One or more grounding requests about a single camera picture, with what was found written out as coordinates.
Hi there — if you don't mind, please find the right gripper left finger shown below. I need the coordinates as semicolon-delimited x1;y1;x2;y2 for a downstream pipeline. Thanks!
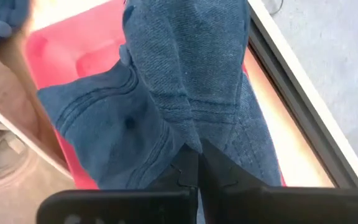
37;143;200;224

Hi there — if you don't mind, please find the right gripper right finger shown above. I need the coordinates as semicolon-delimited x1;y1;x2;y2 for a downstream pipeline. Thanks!
198;139;358;224

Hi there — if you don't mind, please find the tan cotton hat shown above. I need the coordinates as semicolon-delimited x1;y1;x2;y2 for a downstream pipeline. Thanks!
0;99;76;224
0;42;70;170

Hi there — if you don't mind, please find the red plastic tray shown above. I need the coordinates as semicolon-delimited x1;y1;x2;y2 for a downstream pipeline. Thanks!
25;0;287;190

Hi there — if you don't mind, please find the black aluminium table frame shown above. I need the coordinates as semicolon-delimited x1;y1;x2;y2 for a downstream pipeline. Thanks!
247;18;358;189

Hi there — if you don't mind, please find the black floor cable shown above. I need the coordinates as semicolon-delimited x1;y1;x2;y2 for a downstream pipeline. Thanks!
268;0;285;16

